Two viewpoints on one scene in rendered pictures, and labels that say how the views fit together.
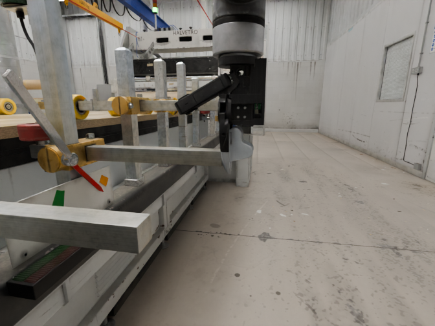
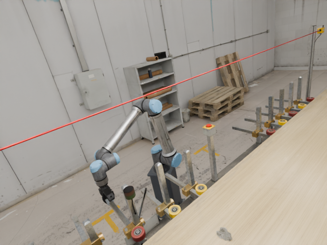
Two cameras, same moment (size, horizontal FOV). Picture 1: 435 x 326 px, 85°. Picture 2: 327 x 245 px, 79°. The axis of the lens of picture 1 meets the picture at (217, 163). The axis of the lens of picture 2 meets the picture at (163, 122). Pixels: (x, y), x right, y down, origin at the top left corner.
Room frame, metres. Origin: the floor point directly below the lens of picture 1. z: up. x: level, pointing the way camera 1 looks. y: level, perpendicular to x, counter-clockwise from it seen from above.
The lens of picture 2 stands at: (0.93, 1.18, 1.89)
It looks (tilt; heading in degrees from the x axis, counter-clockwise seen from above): 22 degrees down; 225
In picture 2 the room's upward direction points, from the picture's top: 12 degrees counter-clockwise
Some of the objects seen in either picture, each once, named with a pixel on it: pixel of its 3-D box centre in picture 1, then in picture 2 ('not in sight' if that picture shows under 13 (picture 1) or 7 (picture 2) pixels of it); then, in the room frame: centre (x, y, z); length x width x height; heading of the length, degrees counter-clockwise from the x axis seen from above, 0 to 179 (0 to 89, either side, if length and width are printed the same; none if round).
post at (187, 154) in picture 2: not in sight; (190, 177); (-0.01, 0.40, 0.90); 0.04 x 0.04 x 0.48; 80
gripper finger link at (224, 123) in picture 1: (225, 127); not in sight; (0.44, -0.01, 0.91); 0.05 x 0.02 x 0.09; 170
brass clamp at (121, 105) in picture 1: (132, 105); (91, 244); (0.75, 0.26, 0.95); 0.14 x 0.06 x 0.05; 170
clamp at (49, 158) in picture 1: (74, 153); (135, 227); (0.50, 0.31, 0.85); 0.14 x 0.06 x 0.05; 170
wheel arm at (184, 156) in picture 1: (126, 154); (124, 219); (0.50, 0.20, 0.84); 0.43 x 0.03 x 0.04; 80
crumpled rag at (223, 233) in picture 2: not in sight; (224, 233); (0.29, 0.81, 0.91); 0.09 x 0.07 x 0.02; 65
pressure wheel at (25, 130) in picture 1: (43, 147); (139, 237); (0.54, 0.40, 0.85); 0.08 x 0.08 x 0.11
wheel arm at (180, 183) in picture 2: not in sight; (183, 185); (0.02, 0.33, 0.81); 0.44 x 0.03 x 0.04; 80
